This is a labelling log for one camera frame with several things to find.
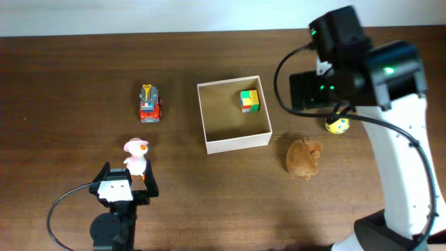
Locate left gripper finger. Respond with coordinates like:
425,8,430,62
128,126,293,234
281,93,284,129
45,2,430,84
144,159,159,197
92,162,110,183

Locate red grey toy truck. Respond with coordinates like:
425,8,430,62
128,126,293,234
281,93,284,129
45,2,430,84
139,84,162,123

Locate brown plush toy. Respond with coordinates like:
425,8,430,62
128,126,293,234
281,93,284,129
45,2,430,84
286,138,323,180

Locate multicolour puzzle cube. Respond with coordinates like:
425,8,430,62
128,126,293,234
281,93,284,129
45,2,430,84
240,89,260,113

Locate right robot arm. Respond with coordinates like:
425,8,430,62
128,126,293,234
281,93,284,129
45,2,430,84
290,6,445,250

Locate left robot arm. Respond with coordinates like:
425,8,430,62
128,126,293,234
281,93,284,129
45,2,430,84
89,161,159,251

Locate pink white duck toy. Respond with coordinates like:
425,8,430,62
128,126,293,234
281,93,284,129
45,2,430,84
123,137,148,179

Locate yellow ball blue letters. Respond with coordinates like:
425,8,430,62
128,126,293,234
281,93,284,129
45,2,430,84
325,118,350,135

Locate white open cardboard box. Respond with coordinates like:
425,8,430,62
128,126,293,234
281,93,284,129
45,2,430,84
197,76,272,154

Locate left black cable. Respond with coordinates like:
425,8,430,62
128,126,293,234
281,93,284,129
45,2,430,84
46,183,94,251

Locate black cable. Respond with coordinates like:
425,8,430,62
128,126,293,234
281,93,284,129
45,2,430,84
273,43,439,241
46,183,94,251

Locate right black cable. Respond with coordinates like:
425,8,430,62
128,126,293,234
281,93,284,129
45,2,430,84
273,43,439,241

